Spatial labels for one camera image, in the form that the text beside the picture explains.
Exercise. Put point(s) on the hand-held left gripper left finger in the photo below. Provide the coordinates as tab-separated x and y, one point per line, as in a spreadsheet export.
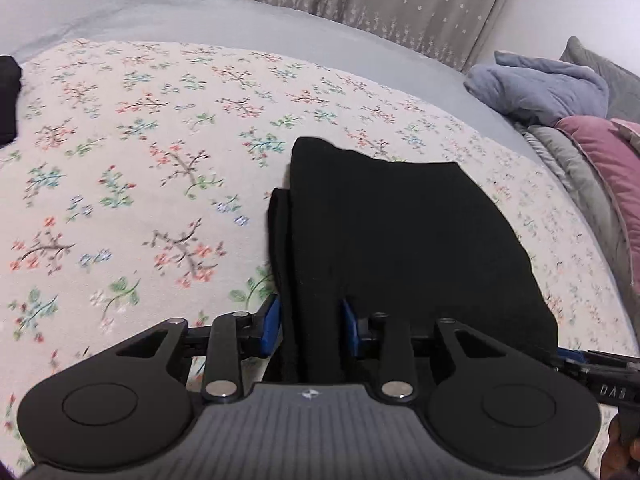
270	326

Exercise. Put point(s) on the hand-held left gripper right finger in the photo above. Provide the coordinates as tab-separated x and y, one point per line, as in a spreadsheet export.
350	331

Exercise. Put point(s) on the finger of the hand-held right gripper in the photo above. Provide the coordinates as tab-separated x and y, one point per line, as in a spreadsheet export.
570	360
615	361

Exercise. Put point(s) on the black pants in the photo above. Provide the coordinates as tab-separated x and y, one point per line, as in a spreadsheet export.
400	235

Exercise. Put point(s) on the person's right hand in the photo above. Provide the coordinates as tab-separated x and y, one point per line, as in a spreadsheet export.
617	460

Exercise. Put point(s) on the grey quilt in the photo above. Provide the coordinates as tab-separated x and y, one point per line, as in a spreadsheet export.
575	175

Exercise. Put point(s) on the pink pillow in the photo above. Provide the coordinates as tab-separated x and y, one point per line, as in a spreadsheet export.
610	160

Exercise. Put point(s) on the floral printed blanket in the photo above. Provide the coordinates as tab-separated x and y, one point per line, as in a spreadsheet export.
150	110

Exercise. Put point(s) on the blue-grey crumpled blanket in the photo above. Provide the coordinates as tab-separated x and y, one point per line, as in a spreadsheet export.
540	85

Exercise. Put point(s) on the grey pillow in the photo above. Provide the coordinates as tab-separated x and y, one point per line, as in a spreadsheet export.
620	80

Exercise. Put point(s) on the grey bed sheet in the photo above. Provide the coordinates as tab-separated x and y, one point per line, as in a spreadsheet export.
300	30

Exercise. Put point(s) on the grey star-patterned curtain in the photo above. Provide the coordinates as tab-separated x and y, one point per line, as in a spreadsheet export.
400	0

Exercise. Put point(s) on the folded black garment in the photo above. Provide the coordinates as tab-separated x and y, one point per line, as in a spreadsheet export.
7	100

